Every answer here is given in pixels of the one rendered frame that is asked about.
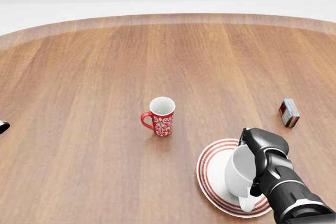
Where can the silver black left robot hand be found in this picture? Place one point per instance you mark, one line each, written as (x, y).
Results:
(3, 126)

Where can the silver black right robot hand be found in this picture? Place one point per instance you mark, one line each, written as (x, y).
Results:
(273, 166)

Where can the small printed food box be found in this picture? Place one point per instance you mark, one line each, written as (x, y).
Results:
(288, 112)

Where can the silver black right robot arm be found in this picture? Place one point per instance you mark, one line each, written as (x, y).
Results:
(296, 203)

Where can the red mug with white pattern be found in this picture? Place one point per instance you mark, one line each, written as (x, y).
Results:
(162, 119)

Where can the white plate with red rings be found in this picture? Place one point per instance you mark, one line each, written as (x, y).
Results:
(212, 179)

